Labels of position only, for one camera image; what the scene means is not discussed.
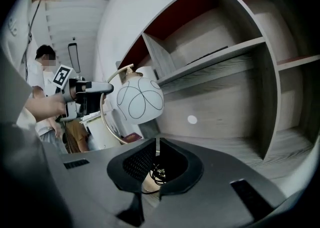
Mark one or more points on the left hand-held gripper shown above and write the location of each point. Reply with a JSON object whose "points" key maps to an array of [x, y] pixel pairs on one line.
{"points": [[67, 89]]}

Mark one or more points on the red booklet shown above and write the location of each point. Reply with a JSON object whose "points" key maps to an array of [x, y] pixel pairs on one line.
{"points": [[132, 137]]}

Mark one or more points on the white globe table lamp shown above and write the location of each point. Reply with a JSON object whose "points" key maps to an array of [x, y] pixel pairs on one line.
{"points": [[140, 99]]}

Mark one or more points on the flat black object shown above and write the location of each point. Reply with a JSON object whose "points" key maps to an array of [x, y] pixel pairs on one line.
{"points": [[207, 54]]}

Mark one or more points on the wooden shelf unit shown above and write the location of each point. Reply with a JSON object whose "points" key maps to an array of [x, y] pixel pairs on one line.
{"points": [[225, 92]]}

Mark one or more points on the black-framed ceiling light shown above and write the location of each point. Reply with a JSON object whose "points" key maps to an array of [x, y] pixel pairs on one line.
{"points": [[74, 57]]}

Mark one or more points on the white cabinet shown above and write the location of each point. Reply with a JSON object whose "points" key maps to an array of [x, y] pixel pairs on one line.
{"points": [[102, 134]]}

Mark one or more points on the person's left forearm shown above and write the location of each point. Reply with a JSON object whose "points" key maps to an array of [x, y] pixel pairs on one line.
{"points": [[45, 108]]}

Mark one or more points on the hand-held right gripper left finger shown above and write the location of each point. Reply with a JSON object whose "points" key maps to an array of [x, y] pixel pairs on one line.
{"points": [[130, 169]]}

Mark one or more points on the white cylinder lampshade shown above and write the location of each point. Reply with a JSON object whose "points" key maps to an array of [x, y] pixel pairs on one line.
{"points": [[147, 72]]}

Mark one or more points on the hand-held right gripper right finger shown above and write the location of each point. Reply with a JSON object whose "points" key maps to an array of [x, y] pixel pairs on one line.
{"points": [[192, 169]]}

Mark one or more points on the white round sticker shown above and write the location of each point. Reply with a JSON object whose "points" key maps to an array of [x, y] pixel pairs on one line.
{"points": [[192, 119]]}

